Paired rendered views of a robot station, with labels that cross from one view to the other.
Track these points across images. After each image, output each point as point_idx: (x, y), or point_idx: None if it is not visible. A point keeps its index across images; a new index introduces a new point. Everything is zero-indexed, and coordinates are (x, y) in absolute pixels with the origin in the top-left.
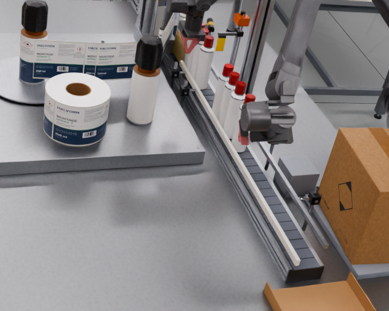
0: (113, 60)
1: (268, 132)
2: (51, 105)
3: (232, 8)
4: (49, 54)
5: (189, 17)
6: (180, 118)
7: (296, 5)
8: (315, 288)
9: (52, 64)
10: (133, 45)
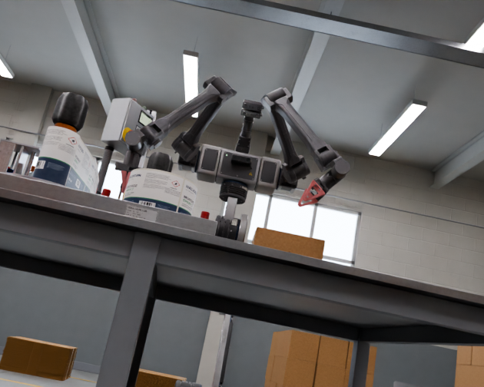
0: (91, 188)
1: (332, 183)
2: (178, 185)
3: (102, 172)
4: (79, 160)
5: (137, 156)
6: None
7: (297, 118)
8: None
9: (76, 174)
10: (97, 177)
